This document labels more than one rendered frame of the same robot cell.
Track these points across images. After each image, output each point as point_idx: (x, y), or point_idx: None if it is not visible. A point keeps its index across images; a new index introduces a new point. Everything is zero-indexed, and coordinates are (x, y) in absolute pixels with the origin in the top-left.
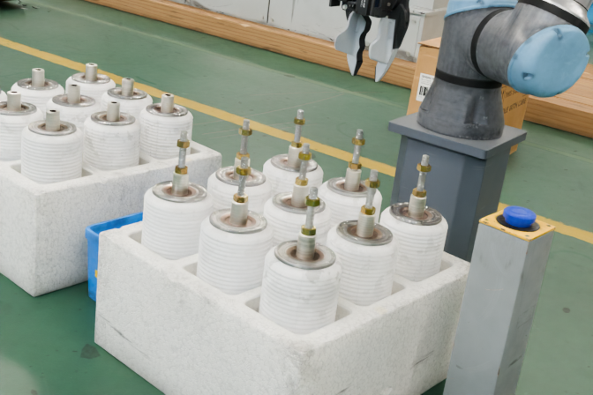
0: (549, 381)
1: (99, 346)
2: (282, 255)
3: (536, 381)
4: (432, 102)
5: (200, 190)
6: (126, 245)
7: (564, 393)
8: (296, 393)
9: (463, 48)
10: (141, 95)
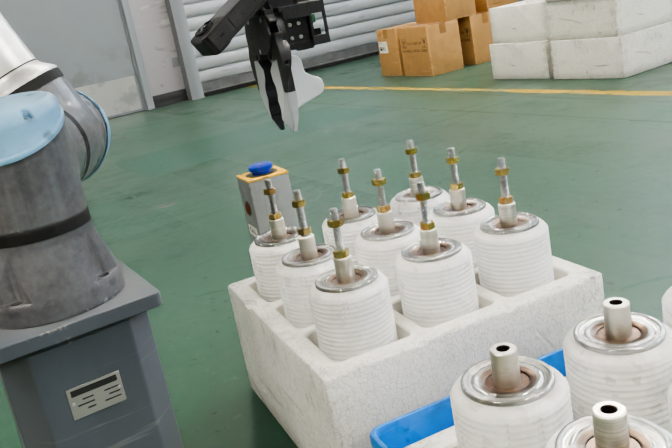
0: (178, 384)
1: None
2: (436, 190)
3: (190, 383)
4: (107, 251)
5: (485, 226)
6: (568, 262)
7: (181, 374)
8: None
9: (82, 159)
10: (570, 437)
